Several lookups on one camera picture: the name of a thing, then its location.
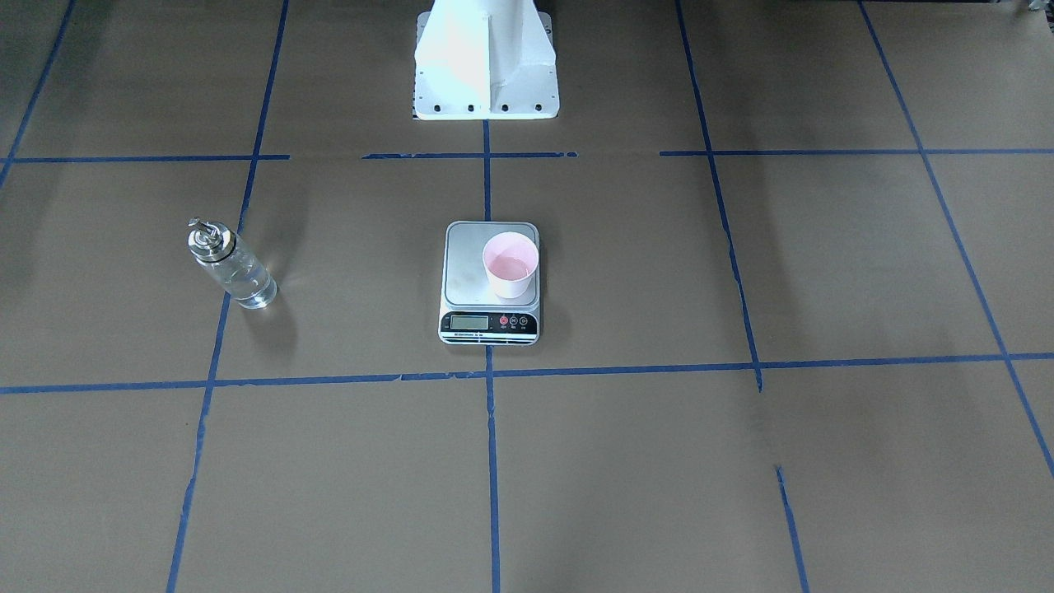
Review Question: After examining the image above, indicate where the glass sauce bottle metal spout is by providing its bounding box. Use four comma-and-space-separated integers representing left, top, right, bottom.
187, 217, 278, 309

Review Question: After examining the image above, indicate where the white digital kitchen scale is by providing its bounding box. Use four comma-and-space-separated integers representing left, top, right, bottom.
437, 221, 542, 345

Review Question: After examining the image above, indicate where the pink plastic cup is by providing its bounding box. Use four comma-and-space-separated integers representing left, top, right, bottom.
482, 231, 539, 299

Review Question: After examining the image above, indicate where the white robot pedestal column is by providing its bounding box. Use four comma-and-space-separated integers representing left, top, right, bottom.
412, 1, 561, 121

